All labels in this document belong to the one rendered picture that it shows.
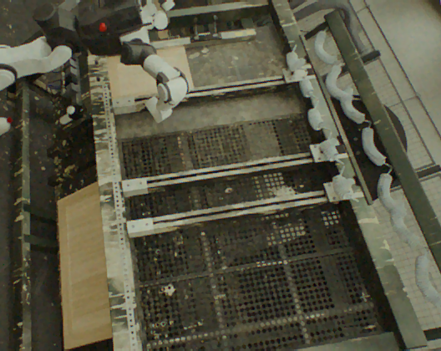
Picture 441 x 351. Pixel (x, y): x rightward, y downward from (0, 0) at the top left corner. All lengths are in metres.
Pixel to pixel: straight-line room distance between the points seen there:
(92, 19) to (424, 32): 6.88
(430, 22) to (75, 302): 7.32
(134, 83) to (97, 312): 1.32
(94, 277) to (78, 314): 0.22
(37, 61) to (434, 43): 6.87
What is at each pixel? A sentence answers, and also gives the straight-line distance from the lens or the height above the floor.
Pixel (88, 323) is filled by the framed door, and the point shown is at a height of 0.44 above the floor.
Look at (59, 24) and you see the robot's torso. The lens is 2.12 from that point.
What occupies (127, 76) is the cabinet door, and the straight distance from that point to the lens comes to 2.60.
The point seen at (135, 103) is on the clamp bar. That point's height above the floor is 1.03.
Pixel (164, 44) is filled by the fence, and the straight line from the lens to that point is 2.72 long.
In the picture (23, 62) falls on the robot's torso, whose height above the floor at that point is 0.75.
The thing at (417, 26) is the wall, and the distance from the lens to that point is 8.42.
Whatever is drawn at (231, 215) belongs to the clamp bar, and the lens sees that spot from 2.07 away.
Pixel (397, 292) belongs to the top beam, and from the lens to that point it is 2.15.
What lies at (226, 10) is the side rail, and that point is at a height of 1.59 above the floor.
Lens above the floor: 2.07
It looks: 25 degrees down
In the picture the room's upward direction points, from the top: 66 degrees clockwise
